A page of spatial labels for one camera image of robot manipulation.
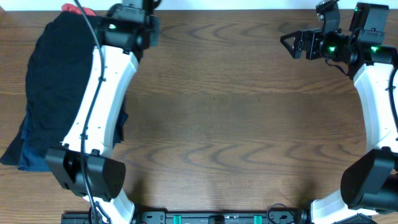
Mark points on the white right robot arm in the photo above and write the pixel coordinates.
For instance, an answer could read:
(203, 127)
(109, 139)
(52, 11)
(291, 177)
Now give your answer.
(369, 186)

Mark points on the navy blue shorts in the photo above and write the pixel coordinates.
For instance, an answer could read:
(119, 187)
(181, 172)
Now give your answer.
(31, 158)

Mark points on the red garment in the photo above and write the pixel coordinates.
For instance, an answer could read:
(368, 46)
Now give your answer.
(75, 9)

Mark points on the black shorts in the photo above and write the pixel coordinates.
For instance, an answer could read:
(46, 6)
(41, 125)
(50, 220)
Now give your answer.
(57, 75)

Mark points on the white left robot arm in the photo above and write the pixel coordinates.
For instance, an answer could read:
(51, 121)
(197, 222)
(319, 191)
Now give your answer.
(83, 162)

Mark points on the black mounting rail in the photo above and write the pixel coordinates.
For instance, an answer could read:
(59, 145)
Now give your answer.
(275, 216)

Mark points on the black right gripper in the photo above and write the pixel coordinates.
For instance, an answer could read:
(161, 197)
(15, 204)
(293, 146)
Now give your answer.
(314, 37)

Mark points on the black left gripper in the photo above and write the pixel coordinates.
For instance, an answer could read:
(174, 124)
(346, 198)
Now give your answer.
(152, 25)

